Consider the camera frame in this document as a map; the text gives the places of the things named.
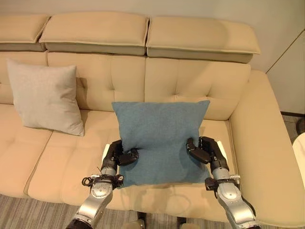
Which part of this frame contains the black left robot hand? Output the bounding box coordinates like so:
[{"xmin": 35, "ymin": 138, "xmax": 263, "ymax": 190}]
[{"xmin": 102, "ymin": 139, "xmax": 140, "ymax": 169}]

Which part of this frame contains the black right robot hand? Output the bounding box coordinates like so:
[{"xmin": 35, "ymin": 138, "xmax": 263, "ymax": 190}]
[{"xmin": 185, "ymin": 135, "xmax": 230, "ymax": 170}]

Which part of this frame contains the blue square cushion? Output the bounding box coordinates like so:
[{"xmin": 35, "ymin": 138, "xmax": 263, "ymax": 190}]
[{"xmin": 111, "ymin": 100, "xmax": 211, "ymax": 188}]

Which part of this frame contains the beige leather sofa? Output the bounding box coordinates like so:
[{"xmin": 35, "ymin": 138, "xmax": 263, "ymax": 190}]
[{"xmin": 0, "ymin": 50, "xmax": 305, "ymax": 227}]

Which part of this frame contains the beige sofa headrest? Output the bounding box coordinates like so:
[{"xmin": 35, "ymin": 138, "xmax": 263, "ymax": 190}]
[
  {"xmin": 39, "ymin": 11, "xmax": 150, "ymax": 55},
  {"xmin": 145, "ymin": 15, "xmax": 261, "ymax": 64},
  {"xmin": 0, "ymin": 14, "xmax": 52, "ymax": 52}
]

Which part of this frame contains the grey square cushion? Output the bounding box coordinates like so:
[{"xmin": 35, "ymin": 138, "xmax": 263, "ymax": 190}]
[{"xmin": 6, "ymin": 58, "xmax": 85, "ymax": 137}]

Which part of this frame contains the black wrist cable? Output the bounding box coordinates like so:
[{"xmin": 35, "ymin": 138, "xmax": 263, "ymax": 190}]
[{"xmin": 81, "ymin": 167, "xmax": 105, "ymax": 187}]

